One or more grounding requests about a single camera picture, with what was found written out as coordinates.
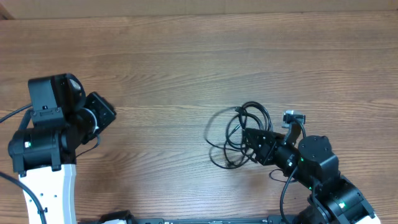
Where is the thick black cable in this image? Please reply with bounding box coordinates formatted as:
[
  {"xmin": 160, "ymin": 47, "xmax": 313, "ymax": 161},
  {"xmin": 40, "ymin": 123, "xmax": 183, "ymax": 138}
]
[{"xmin": 223, "ymin": 101, "xmax": 274, "ymax": 170}]

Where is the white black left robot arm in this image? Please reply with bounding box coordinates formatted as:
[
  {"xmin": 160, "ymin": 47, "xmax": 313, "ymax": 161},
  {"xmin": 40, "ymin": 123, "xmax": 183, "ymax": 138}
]
[{"xmin": 3, "ymin": 73, "xmax": 116, "ymax": 223}]

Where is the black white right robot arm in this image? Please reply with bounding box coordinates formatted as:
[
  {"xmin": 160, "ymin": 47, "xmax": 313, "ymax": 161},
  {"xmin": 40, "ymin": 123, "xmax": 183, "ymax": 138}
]
[{"xmin": 243, "ymin": 124, "xmax": 380, "ymax": 223}]

